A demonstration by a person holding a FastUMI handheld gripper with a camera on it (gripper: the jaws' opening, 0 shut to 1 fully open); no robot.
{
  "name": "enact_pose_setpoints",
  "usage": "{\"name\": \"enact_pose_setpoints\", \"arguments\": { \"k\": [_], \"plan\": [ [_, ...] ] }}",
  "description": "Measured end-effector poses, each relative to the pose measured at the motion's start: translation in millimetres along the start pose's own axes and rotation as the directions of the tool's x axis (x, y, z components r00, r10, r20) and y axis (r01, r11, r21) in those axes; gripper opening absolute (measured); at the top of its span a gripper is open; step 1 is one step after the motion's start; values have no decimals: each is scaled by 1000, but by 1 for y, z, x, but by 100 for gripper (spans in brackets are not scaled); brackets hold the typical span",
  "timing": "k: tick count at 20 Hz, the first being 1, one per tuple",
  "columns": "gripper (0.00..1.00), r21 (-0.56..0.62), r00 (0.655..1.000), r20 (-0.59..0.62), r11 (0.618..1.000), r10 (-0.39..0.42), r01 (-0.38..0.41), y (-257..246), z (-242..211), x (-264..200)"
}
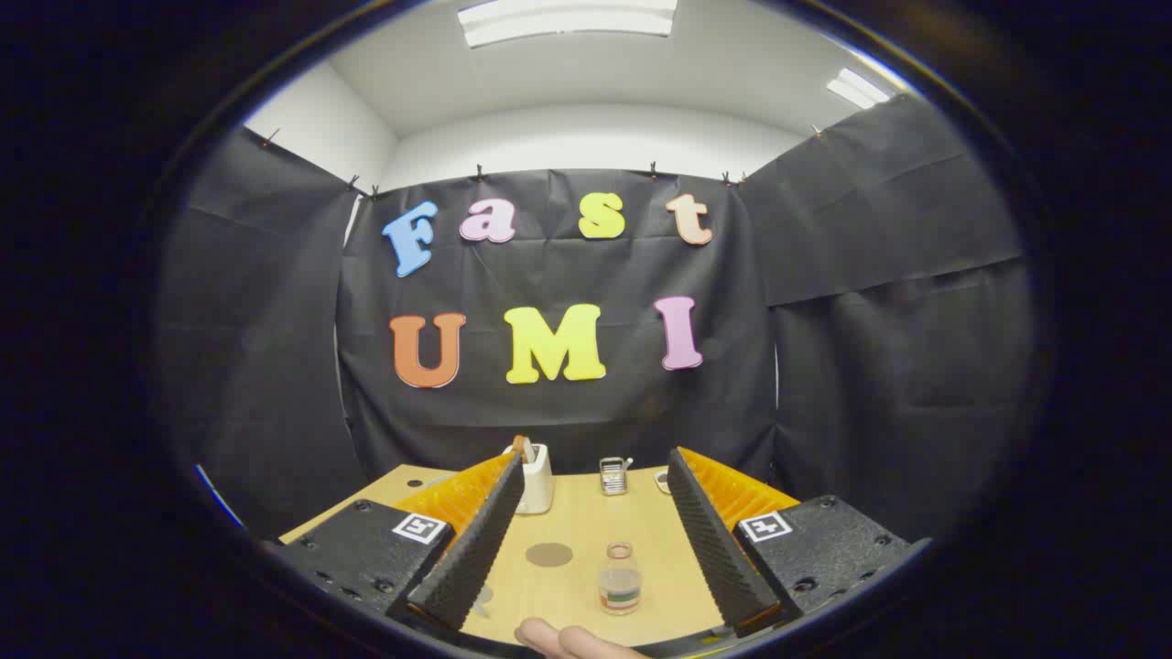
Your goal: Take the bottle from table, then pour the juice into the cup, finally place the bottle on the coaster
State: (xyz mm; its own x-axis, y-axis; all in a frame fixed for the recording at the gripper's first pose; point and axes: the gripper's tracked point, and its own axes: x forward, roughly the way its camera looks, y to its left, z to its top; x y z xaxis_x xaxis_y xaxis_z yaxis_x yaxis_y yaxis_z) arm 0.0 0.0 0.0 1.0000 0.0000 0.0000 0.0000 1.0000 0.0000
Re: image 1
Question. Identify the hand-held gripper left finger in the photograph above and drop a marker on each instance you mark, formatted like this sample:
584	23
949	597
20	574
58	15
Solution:
476	540

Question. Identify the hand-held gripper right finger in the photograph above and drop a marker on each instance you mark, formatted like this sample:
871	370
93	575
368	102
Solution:
714	540

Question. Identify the round brown coaster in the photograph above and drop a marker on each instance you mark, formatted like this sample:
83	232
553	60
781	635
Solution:
549	555

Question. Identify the clear plastic juice bottle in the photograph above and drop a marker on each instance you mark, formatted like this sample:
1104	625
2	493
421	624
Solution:
620	586

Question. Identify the small white dish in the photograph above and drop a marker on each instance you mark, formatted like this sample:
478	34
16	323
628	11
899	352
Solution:
663	481

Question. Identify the white toaster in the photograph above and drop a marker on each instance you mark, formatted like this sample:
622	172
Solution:
538	485

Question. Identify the toasted bread slice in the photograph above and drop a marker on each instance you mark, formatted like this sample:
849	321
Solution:
524	446

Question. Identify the wooden table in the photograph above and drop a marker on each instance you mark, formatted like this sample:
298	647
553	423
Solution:
586	522

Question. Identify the black backdrop cloth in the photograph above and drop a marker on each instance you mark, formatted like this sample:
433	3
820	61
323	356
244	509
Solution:
549	412

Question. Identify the small ceiling light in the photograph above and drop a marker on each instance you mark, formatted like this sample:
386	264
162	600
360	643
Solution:
856	89

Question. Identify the long ceiling light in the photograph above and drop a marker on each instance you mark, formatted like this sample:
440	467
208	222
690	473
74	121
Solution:
568	20

